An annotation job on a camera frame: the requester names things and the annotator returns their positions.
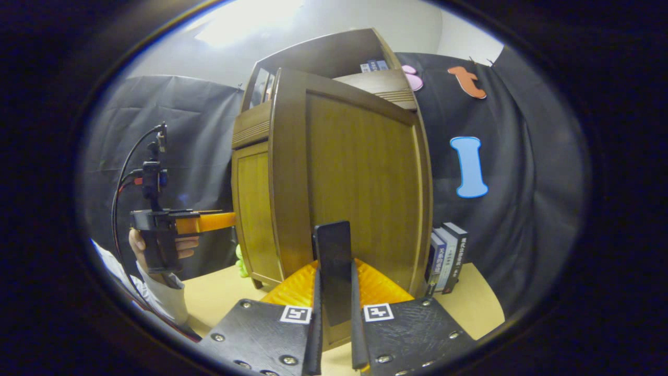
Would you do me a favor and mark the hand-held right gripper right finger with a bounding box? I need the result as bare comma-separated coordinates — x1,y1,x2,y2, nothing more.
351,258,475,374

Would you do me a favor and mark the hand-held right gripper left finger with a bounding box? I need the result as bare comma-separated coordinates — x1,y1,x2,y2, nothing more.
201,260,323,376

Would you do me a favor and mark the wooden cabinet door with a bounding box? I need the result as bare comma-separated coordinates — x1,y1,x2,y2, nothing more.
269,67,434,350
232,141,276,285

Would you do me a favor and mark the wooden double-door shoe cabinet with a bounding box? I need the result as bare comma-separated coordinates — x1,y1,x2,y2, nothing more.
231,28,418,290

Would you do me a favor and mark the standing blue-spined book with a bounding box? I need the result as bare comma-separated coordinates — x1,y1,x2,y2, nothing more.
425,232,447,296

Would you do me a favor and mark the standing white-spined book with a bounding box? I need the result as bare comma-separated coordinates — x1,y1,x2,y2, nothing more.
434,227,458,293

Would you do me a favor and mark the standing dark-spined book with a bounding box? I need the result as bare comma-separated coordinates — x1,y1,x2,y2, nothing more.
443,222,468,295

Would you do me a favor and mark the black backdrop cloth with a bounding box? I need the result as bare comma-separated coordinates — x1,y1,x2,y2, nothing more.
78,50,590,316

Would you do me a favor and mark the ceiling light panel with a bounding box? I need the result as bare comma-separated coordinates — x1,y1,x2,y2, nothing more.
196,0,304,48

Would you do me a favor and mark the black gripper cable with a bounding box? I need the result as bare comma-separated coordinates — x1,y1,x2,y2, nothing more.
111,124,163,293

